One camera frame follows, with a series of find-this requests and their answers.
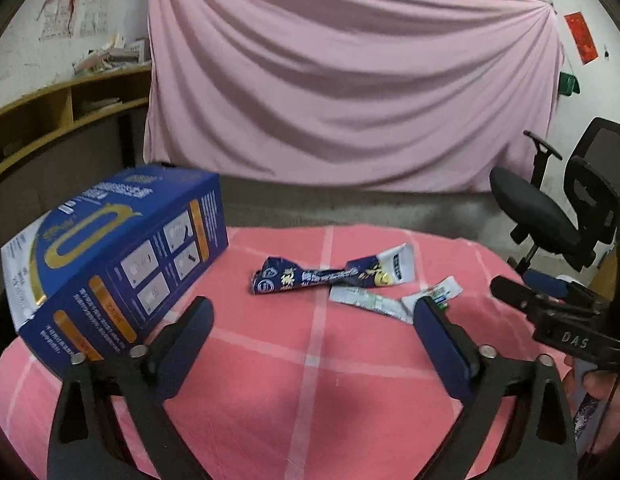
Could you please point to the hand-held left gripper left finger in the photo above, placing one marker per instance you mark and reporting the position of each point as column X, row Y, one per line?
column 184, row 355

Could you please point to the pink hanging sheet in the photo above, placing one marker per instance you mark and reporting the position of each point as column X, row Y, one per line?
column 340, row 85

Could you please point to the person's right hand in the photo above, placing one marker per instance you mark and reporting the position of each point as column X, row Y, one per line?
column 612, row 394

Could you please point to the long white sachet wrapper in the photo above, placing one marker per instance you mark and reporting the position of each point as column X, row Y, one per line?
column 365, row 300

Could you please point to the black office chair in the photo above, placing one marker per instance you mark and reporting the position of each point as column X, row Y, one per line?
column 535, row 210

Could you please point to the wooden shelf unit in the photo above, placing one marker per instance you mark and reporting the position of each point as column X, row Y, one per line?
column 39, row 115

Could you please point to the red wall poster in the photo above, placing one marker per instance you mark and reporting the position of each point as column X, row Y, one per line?
column 581, row 37

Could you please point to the blue cardboard box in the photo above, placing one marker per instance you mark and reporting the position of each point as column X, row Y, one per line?
column 114, row 240

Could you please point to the white wall papers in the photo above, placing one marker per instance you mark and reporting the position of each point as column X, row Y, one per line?
column 92, row 12

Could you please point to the green hanging bag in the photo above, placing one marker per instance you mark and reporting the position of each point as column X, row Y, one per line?
column 569, row 83

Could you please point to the dark blue tube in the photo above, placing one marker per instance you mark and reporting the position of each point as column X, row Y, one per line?
column 310, row 277

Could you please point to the stack of papers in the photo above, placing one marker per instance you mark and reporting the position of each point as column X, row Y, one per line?
column 109, row 55

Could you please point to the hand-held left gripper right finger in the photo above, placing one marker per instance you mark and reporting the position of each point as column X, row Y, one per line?
column 440, row 345

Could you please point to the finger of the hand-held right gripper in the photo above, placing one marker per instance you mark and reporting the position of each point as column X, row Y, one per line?
column 545, row 281
column 520, row 296

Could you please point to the small white green wrapper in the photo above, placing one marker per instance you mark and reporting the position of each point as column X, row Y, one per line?
column 440, row 290

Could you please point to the pink checked tablecloth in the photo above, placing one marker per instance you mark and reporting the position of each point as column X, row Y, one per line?
column 290, row 360

